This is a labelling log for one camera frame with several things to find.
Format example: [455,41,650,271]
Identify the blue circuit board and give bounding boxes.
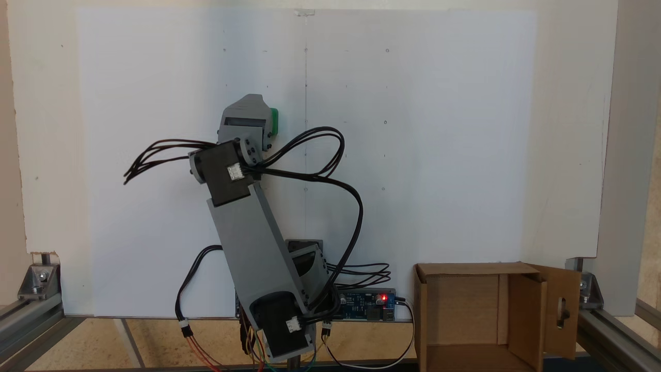
[332,289,398,322]

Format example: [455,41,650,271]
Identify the red and orange wire pair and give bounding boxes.
[183,331,224,372]

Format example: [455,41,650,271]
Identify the coloured jumper wires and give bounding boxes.
[240,319,270,372]

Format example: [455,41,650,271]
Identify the black elbow servo cable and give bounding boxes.
[242,127,364,317]

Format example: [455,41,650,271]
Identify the thin white cable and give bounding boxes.
[323,300,416,370]

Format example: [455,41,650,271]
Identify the black power cable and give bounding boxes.
[175,244,225,337]

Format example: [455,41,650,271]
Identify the metal corner bracket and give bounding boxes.
[565,257,604,311]
[18,252,62,302]

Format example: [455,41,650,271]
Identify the brown cardboard box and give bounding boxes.
[413,261,581,372]

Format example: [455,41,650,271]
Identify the aluminium frame rail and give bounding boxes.
[576,298,661,372]
[0,297,86,372]

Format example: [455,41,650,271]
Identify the white paper sheet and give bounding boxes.
[305,9,538,269]
[76,8,307,318]

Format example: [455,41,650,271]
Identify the black gripper servo cable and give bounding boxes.
[123,138,243,185]

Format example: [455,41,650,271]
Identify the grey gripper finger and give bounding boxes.
[222,94,273,120]

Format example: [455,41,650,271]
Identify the black base servo cable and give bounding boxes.
[324,262,392,291]

